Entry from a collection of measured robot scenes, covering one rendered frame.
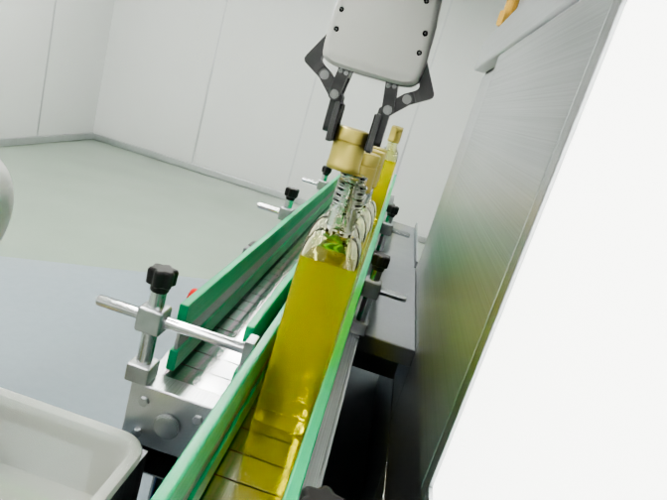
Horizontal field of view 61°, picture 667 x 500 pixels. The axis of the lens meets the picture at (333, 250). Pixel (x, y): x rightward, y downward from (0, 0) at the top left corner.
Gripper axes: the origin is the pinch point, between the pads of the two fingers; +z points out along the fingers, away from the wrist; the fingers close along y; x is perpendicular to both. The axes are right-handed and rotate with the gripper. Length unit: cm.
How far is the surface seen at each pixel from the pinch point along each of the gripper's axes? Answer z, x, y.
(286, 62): -12, -587, 149
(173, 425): 33.1, 10.4, 8.3
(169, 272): 17.7, 9.3, 12.5
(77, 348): 61, -39, 46
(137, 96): 73, -587, 312
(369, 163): 3.5, -4.1, -2.4
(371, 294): 23.8, -21.0, -7.5
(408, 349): 31.0, -22.3, -15.5
